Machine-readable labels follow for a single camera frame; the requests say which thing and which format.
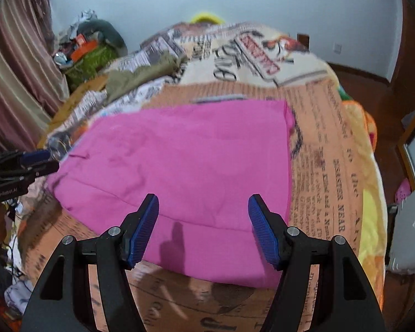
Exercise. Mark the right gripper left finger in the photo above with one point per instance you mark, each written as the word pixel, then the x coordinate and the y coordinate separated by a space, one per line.
pixel 61 299

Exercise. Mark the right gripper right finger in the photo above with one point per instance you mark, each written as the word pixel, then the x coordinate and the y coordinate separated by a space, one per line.
pixel 345 300

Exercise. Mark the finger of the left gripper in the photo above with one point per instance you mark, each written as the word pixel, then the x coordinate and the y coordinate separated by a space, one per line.
pixel 29 173
pixel 35 157

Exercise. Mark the pink pants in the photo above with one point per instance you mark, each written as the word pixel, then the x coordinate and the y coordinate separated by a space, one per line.
pixel 203 162

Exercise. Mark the striped pink curtain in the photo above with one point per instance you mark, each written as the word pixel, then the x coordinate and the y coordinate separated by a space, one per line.
pixel 32 88

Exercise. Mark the wooden lap tray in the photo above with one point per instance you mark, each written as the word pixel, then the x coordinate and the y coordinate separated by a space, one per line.
pixel 96 84

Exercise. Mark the olive green folded pants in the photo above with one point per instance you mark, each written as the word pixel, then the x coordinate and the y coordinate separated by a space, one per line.
pixel 120 83

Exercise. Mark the newspaper print bed blanket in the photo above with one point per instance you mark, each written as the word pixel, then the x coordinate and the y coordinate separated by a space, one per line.
pixel 336 184

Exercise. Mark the orange box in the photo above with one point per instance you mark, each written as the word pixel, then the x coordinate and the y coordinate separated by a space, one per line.
pixel 83 50

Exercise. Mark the grey plush pillow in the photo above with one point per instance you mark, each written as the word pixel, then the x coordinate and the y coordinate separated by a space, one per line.
pixel 103 32

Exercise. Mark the yellow foam tube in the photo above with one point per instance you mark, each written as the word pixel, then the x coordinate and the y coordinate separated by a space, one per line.
pixel 206 18

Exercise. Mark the wall socket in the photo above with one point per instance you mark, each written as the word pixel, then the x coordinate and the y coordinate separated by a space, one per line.
pixel 337 48

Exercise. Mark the wooden bed post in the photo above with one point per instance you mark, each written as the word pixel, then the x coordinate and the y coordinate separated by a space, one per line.
pixel 304 40

